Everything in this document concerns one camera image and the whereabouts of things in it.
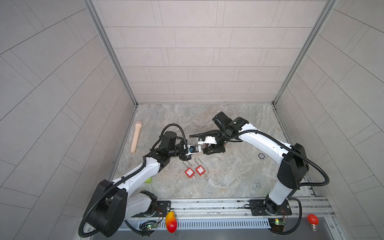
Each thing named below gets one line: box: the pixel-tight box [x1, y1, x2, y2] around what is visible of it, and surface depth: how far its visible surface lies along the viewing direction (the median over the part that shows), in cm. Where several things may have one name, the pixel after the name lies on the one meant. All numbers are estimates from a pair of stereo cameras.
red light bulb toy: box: [307, 214, 319, 232], surface depth 68 cm
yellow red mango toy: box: [165, 211, 178, 233], surface depth 67 cm
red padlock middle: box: [195, 165, 206, 176], surface depth 84 cm
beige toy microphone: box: [130, 120, 143, 154], surface depth 98 cm
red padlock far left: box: [184, 168, 196, 179], surface depth 83 cm
